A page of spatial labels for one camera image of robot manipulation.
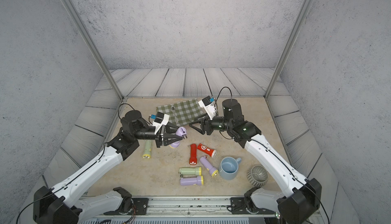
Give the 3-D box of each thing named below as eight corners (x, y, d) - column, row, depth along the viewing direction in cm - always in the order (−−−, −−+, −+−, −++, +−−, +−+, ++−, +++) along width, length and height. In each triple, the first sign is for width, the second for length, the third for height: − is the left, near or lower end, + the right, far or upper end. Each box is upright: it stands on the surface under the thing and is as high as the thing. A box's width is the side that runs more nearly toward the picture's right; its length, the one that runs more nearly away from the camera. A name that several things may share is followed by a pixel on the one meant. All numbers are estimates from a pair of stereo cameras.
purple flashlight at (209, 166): (213, 178, 83) (213, 176, 80) (199, 160, 90) (199, 157, 87) (218, 174, 84) (219, 171, 82) (205, 156, 91) (205, 153, 89)
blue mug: (219, 179, 83) (221, 174, 77) (218, 162, 89) (219, 156, 83) (240, 179, 83) (243, 174, 77) (237, 162, 89) (240, 156, 83)
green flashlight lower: (179, 176, 84) (178, 173, 81) (179, 169, 87) (179, 166, 84) (201, 176, 84) (201, 173, 81) (201, 169, 86) (201, 166, 83)
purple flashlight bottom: (180, 185, 81) (180, 183, 78) (181, 178, 84) (180, 175, 81) (203, 185, 81) (203, 183, 78) (203, 178, 84) (203, 175, 80)
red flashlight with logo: (197, 149, 94) (196, 146, 91) (200, 144, 96) (200, 141, 93) (214, 159, 90) (214, 156, 87) (217, 154, 92) (217, 151, 89)
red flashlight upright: (189, 165, 88) (189, 163, 86) (190, 145, 96) (190, 143, 94) (197, 165, 88) (197, 163, 86) (197, 145, 96) (197, 143, 94)
